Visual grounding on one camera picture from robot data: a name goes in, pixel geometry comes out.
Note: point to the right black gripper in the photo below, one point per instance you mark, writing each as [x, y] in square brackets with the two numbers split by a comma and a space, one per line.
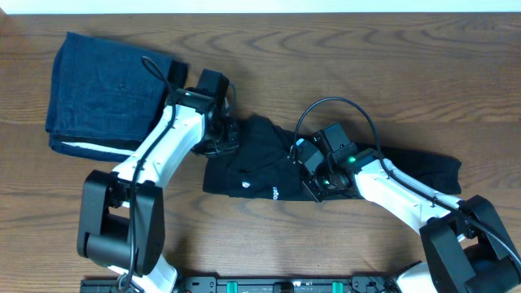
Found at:
[308, 183]

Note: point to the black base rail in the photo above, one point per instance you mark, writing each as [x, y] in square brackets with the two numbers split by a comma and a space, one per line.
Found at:
[356, 284]

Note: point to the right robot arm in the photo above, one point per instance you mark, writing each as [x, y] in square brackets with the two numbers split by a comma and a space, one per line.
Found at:
[467, 248]

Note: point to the black t-shirt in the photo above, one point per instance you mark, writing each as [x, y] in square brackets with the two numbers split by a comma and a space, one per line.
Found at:
[260, 169]

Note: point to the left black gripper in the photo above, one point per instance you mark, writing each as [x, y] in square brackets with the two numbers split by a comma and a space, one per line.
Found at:
[234, 142]

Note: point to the folded black garment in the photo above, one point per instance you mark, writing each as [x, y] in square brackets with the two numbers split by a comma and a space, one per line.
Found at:
[175, 72]

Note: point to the folded dark blue jeans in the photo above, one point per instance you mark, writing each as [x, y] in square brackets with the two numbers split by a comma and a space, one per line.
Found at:
[103, 102]

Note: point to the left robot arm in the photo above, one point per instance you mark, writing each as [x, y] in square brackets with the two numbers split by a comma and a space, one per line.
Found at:
[122, 212]

